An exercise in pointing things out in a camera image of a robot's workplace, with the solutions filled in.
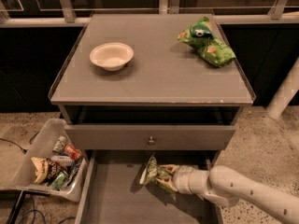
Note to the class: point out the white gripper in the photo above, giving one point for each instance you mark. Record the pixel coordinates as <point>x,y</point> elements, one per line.
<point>183,178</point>

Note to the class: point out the green jalapeno chip bag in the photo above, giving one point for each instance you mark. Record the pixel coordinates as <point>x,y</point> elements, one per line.
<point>153,170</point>

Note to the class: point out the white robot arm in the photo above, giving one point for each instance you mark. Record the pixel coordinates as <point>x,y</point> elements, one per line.
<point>259,166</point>

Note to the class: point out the round metal drawer knob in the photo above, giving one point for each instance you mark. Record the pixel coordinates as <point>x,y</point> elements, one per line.
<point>151,141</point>

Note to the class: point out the grey top drawer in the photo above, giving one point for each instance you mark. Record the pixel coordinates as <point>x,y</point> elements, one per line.
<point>135,137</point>

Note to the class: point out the grey open middle drawer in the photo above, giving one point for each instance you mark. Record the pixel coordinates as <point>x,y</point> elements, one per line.
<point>112,193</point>

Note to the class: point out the grey drawer cabinet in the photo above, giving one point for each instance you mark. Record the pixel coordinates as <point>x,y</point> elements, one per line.
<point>166,82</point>

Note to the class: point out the brown snack bag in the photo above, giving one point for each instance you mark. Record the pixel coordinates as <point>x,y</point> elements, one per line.
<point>46,169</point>

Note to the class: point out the green snack bag with clip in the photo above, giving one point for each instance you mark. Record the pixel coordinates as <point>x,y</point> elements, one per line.
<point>199,36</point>

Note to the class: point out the dark snack packet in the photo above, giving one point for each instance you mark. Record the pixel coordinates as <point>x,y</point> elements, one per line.
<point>74,171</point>

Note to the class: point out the red soda can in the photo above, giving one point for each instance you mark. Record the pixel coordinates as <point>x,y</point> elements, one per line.
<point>72,152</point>

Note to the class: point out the green can in bin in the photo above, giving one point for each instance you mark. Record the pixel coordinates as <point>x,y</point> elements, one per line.
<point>59,180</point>

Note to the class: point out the green soda can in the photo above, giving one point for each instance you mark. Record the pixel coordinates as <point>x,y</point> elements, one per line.
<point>60,145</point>

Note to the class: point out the clear plastic bottle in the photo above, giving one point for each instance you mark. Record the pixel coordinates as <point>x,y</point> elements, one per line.
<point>63,160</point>

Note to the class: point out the clear plastic storage bin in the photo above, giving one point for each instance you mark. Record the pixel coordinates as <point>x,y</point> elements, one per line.
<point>24,178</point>

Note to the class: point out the white paper bowl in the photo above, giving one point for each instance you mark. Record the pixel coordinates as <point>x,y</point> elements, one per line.
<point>111,56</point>

